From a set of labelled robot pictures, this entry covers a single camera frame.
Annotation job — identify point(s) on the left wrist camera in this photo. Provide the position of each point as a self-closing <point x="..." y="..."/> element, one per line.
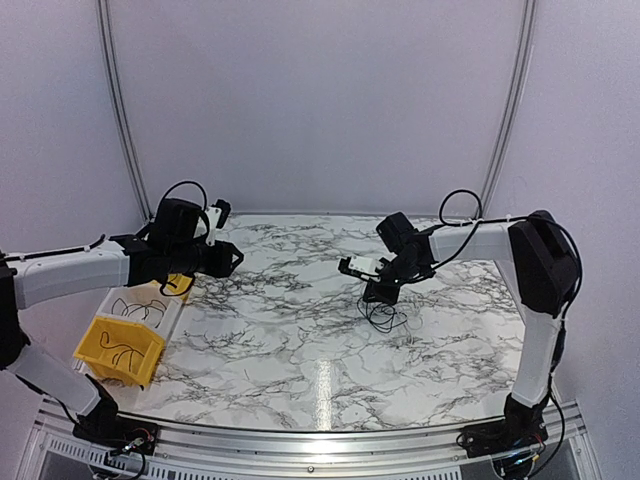
<point x="212" y="220"/>

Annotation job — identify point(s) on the white translucent plastic bin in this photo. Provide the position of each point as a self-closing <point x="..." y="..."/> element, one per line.
<point x="143" y="305"/>

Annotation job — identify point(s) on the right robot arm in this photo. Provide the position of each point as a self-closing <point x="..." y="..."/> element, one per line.
<point x="544" y="274"/>

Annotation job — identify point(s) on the yellow plastic bin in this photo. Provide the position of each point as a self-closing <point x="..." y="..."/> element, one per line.
<point x="177" y="286"/>
<point x="120" y="350"/>

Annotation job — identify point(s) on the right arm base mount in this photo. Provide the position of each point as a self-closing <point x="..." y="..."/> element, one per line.
<point x="521" y="426"/>

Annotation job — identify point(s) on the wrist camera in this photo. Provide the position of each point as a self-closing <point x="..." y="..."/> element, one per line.
<point x="212" y="220"/>
<point x="364" y="268"/>

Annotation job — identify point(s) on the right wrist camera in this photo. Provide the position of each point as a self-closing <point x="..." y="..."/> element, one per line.
<point x="364" y="268"/>

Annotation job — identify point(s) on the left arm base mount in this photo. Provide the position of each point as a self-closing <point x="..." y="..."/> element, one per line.
<point x="105" y="426"/>

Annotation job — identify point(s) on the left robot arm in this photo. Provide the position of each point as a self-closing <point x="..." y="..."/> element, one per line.
<point x="179" y="241"/>

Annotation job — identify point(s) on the near yellow plastic bin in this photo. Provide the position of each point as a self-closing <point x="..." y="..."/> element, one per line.
<point x="120" y="350"/>

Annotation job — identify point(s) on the far yellow plastic bin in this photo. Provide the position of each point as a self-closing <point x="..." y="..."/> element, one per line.
<point x="177" y="286"/>

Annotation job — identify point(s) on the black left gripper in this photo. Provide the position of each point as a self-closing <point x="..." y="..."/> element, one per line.
<point x="221" y="266"/>

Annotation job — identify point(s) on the aluminium front rail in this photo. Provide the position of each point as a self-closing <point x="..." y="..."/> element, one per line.
<point x="192" y="451"/>

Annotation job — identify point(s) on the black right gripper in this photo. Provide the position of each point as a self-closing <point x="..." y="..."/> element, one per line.
<point x="383" y="296"/>

